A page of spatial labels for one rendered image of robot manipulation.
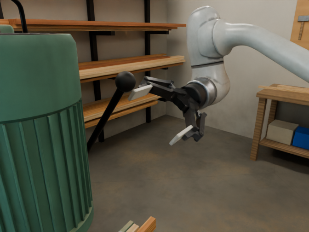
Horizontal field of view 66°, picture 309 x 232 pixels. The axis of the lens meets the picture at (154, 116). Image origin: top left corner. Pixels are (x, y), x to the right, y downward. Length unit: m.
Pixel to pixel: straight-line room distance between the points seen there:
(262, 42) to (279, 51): 0.05
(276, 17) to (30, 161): 3.34
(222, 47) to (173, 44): 3.49
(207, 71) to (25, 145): 0.55
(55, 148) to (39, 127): 0.04
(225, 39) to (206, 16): 0.09
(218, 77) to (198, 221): 1.64
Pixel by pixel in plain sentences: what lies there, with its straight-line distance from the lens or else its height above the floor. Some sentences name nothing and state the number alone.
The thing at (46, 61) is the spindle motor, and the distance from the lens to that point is 0.30.
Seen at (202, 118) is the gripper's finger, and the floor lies 1.30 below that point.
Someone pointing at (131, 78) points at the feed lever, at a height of 1.44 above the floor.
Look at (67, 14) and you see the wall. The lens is 3.06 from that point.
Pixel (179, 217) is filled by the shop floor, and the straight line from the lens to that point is 2.22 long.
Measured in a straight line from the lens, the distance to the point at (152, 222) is 0.82.
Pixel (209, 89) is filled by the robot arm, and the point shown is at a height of 1.35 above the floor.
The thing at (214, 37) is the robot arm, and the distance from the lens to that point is 0.71.
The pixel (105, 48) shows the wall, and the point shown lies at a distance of 3.34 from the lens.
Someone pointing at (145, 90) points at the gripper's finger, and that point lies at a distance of 0.56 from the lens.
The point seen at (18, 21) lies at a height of 1.57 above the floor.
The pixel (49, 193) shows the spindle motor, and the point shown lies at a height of 1.31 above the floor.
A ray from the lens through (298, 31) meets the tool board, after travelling 3.40.
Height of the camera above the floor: 1.51
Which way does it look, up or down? 20 degrees down
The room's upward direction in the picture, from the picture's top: straight up
